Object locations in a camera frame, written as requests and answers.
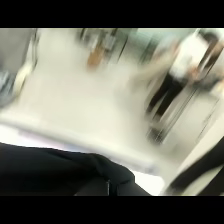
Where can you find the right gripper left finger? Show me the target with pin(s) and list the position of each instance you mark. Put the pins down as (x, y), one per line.
(95, 190)

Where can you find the person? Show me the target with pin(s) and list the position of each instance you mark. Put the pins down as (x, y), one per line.
(181, 66)

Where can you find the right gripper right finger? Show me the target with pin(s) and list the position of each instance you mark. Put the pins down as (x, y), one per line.
(125, 190)

